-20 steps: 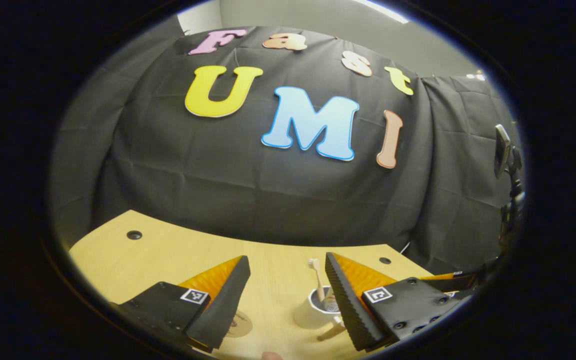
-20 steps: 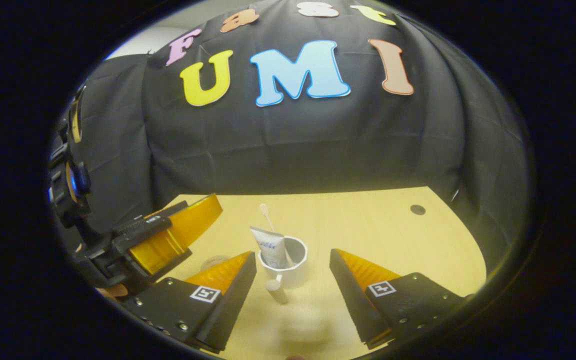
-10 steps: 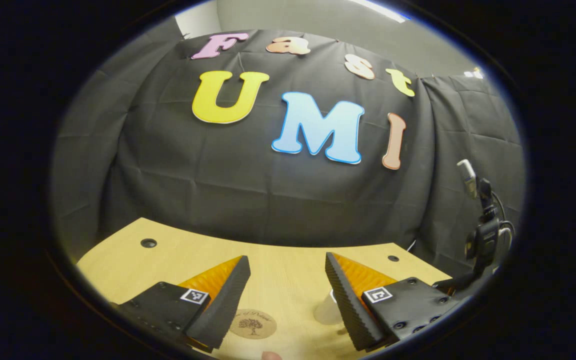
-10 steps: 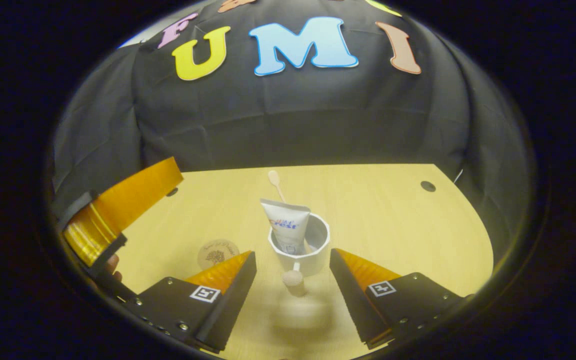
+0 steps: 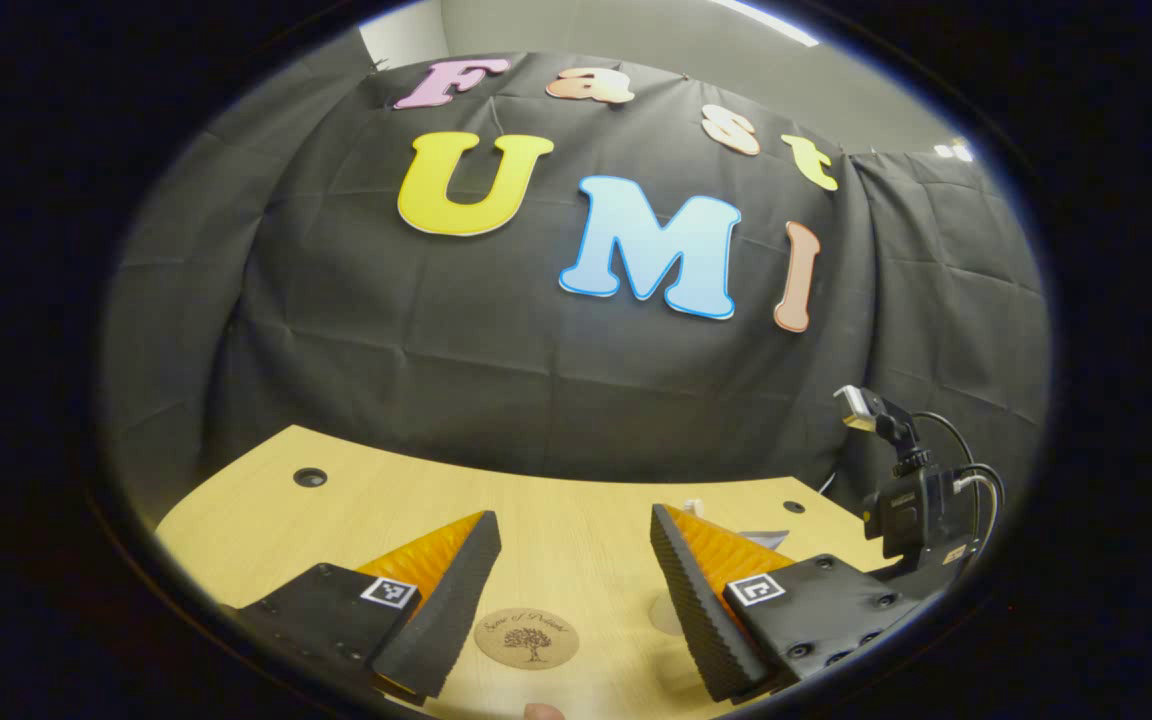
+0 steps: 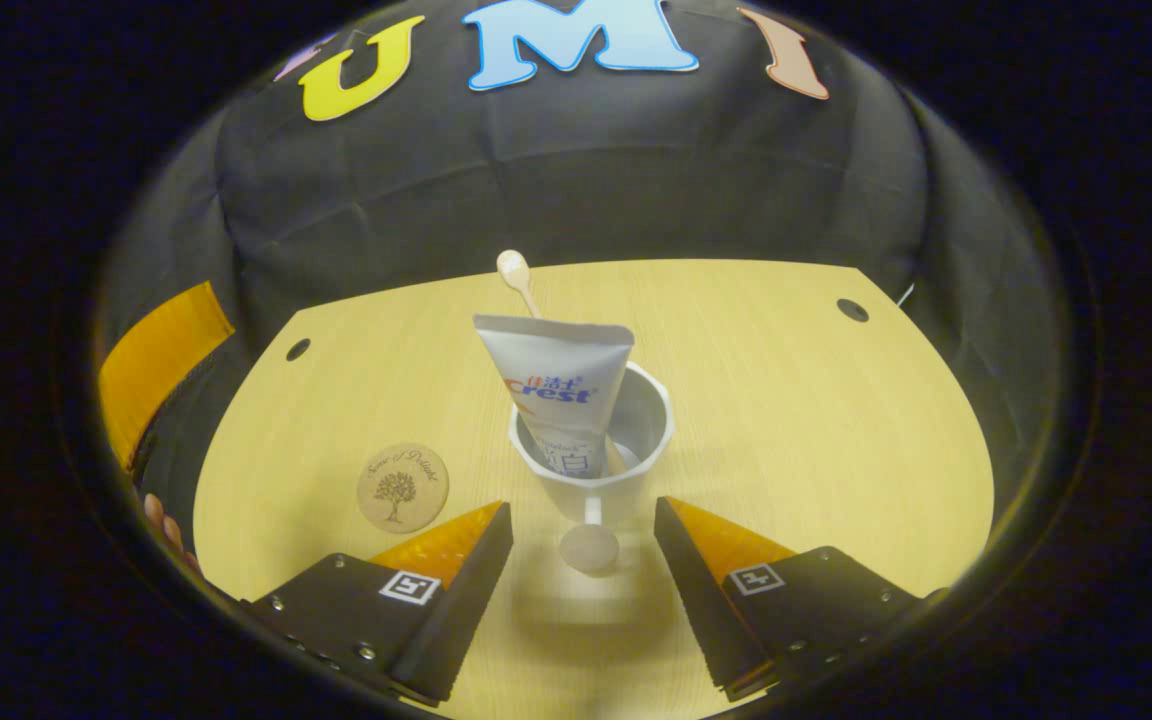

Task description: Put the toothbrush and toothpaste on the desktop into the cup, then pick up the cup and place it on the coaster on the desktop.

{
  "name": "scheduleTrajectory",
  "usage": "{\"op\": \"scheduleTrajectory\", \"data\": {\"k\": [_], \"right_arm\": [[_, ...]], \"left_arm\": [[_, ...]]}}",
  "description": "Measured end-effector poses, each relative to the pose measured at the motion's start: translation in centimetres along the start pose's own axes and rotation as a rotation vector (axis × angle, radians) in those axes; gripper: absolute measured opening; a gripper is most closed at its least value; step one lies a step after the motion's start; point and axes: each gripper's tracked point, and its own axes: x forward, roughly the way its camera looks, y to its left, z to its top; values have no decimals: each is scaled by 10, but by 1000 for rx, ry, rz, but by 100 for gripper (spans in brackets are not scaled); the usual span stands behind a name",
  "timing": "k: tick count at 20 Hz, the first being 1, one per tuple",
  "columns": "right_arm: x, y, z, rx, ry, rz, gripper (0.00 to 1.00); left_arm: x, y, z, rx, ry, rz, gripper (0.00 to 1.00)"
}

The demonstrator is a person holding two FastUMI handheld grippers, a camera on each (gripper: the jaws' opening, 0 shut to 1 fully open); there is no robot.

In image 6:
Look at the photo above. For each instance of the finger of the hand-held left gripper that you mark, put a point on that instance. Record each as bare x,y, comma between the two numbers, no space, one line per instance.
161,360

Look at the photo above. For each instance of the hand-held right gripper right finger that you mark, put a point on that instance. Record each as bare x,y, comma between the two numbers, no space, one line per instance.
696,610

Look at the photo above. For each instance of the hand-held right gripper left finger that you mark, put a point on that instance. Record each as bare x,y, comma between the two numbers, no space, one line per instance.
466,610

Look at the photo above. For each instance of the round wooden coaster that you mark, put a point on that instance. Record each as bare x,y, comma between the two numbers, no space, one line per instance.
403,488

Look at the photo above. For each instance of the white toothpaste tube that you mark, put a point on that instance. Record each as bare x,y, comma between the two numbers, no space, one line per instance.
556,360

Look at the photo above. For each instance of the white clear toothbrush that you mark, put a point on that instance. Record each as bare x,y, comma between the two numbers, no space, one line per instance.
512,265

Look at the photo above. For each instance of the light wooden desktop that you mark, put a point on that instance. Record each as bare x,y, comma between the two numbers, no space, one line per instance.
786,430

